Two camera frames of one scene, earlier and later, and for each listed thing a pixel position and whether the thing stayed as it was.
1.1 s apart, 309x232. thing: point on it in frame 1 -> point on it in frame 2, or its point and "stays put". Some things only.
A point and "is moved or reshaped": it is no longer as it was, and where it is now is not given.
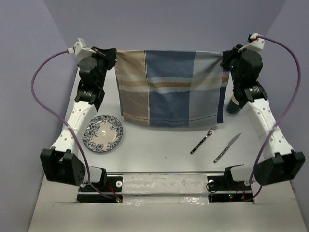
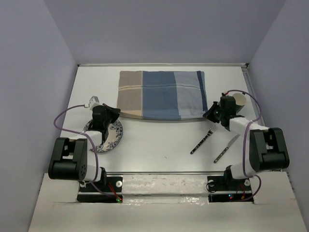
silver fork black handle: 211,132 stays put
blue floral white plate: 103,134 stays put
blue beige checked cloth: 171,88 is moved or reshaped
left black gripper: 108,55 -> 114,112
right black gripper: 229,55 -> 208,114
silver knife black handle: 228,145 stays put
